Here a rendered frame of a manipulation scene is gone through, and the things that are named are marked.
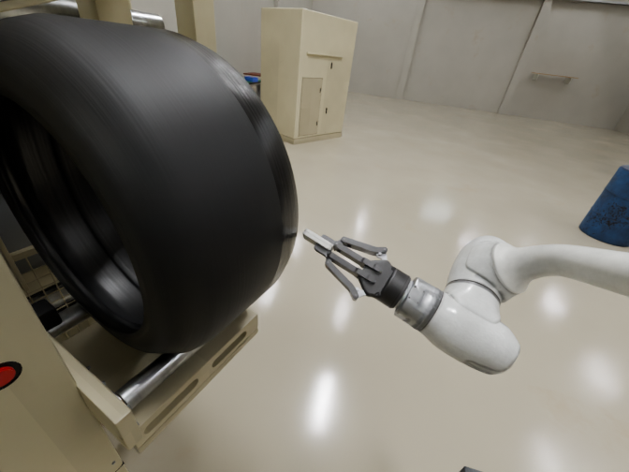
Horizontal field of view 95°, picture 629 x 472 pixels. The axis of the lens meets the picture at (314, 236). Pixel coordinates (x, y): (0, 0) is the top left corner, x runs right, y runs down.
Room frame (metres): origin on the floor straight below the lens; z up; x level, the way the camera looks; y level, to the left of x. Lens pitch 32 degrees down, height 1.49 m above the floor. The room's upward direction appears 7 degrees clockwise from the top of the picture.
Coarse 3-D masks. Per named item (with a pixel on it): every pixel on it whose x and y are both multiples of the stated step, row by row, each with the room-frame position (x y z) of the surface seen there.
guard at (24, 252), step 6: (30, 246) 0.55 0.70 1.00; (12, 252) 0.52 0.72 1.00; (18, 252) 0.53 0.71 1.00; (24, 252) 0.53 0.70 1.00; (30, 252) 0.54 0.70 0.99; (36, 252) 0.55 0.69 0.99; (12, 258) 0.51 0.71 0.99; (18, 258) 0.52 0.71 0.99; (30, 264) 0.54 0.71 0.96; (36, 276) 0.53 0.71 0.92; (42, 276) 0.55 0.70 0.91; (30, 282) 0.52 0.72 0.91; (54, 282) 0.56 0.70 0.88; (42, 288) 0.53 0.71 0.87; (60, 288) 0.57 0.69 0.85; (48, 294) 0.54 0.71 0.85; (36, 300) 0.52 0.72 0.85; (48, 300) 0.53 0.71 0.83; (66, 306) 0.56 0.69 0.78; (78, 324) 0.57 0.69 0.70; (90, 324) 0.59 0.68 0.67
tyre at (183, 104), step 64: (0, 64) 0.38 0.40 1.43; (64, 64) 0.36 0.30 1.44; (128, 64) 0.39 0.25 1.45; (192, 64) 0.47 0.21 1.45; (0, 128) 0.48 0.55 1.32; (64, 128) 0.33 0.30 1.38; (128, 128) 0.32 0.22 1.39; (192, 128) 0.37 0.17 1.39; (256, 128) 0.47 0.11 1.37; (64, 192) 0.61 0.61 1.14; (128, 192) 0.29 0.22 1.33; (192, 192) 0.32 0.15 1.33; (256, 192) 0.40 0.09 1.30; (64, 256) 0.51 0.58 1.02; (128, 256) 0.29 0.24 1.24; (192, 256) 0.29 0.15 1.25; (256, 256) 0.37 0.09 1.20; (128, 320) 0.43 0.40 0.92; (192, 320) 0.29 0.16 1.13
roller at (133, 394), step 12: (156, 360) 0.35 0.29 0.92; (168, 360) 0.35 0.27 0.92; (180, 360) 0.36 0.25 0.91; (144, 372) 0.32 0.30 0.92; (156, 372) 0.32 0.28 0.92; (168, 372) 0.33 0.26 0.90; (132, 384) 0.29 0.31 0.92; (144, 384) 0.30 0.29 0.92; (156, 384) 0.31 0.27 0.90; (120, 396) 0.27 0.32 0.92; (132, 396) 0.27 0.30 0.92; (144, 396) 0.28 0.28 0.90; (132, 408) 0.26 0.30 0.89
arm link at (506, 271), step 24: (480, 240) 0.55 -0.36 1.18; (456, 264) 0.51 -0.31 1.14; (480, 264) 0.47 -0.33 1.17; (504, 264) 0.45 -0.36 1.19; (528, 264) 0.43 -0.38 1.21; (552, 264) 0.40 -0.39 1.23; (576, 264) 0.37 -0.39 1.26; (600, 264) 0.34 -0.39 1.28; (624, 264) 0.32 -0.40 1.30; (504, 288) 0.43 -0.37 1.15; (624, 288) 0.30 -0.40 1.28
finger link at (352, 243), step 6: (342, 240) 0.52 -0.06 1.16; (348, 240) 0.52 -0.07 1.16; (354, 240) 0.52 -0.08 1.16; (348, 246) 0.52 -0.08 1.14; (354, 246) 0.51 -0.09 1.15; (360, 246) 0.50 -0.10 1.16; (366, 246) 0.50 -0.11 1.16; (372, 246) 0.51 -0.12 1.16; (366, 252) 0.51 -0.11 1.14; (372, 252) 0.50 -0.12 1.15; (378, 252) 0.50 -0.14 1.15; (384, 252) 0.50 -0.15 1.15
